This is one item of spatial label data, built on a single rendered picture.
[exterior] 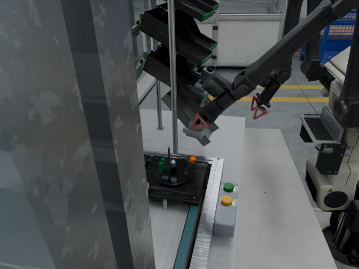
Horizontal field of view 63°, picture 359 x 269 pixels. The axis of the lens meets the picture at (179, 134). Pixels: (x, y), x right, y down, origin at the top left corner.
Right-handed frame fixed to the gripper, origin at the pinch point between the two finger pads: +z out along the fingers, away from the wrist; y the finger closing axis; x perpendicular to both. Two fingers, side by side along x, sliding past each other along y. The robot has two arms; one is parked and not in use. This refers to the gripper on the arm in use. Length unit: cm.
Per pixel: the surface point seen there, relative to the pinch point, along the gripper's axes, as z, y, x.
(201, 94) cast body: -5.6, -9.9, -7.1
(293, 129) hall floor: 49, -223, 95
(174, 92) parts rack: -0.4, -3.6, -15.0
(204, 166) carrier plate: 9.1, 2.2, 15.4
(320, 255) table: -13, 19, 58
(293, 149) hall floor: 49, -183, 99
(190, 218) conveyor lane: 9.3, 28.1, 21.0
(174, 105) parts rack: 3.9, -3.9, -11.3
